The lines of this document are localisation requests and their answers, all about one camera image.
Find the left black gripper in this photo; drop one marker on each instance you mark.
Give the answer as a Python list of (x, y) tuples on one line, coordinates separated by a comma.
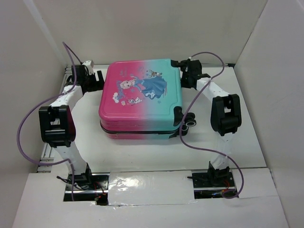
[(99, 85)]

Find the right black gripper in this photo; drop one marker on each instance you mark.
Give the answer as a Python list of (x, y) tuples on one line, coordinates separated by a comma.
[(183, 65)]

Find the pink children's suitcase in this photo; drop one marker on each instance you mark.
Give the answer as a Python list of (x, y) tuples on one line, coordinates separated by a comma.
[(142, 99)]

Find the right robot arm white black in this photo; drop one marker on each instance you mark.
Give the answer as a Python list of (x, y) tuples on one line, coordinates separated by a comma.
[(225, 118)]

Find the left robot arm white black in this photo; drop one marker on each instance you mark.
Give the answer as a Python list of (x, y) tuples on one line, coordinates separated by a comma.
[(79, 171)]

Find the shiny white taped sheet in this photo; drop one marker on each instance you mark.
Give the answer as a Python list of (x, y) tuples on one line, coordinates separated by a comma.
[(150, 188)]

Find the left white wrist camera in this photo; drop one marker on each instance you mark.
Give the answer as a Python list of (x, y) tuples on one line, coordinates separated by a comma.
[(89, 64)]

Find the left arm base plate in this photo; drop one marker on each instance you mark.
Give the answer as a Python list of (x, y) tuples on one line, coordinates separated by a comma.
[(96, 191)]

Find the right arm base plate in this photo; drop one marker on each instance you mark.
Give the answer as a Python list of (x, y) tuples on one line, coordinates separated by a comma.
[(207, 189)]

